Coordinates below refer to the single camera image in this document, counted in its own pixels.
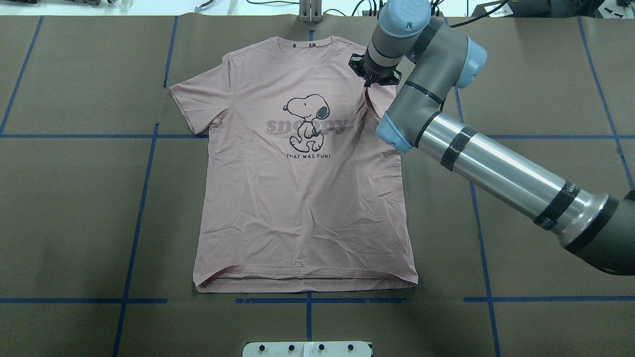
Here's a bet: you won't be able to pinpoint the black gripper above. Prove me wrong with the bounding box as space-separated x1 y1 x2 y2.
349 54 402 87

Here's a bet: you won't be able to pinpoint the pink Snoopy t-shirt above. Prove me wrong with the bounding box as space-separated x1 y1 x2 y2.
169 36 419 293

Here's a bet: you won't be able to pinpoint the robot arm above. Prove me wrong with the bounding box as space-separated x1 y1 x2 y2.
349 0 635 276

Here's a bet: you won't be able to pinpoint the blue tape grid lines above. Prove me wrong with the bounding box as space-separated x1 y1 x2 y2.
1 13 634 357

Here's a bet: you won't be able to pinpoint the aluminium frame post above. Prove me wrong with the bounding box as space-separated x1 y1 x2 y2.
298 0 323 23

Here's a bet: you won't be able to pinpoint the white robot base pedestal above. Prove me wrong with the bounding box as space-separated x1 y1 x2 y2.
242 341 374 357

